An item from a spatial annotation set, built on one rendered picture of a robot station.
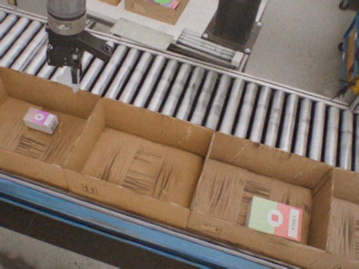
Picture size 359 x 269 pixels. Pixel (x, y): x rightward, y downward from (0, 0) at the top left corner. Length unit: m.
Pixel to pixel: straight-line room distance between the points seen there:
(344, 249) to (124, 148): 0.80
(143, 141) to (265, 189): 0.46
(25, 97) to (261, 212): 0.93
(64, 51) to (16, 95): 0.57
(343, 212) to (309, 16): 2.48
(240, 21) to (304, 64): 1.37
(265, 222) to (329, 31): 2.58
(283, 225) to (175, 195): 0.35
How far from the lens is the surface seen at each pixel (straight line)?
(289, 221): 1.26
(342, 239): 1.39
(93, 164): 1.34
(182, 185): 1.31
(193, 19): 2.09
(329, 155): 1.71
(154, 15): 2.04
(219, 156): 1.35
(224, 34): 1.97
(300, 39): 3.39
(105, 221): 1.23
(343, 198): 1.46
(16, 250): 2.24
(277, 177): 1.39
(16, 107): 1.54
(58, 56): 1.03
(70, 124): 1.44
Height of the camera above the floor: 2.05
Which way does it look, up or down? 55 degrees down
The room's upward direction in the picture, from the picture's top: 10 degrees clockwise
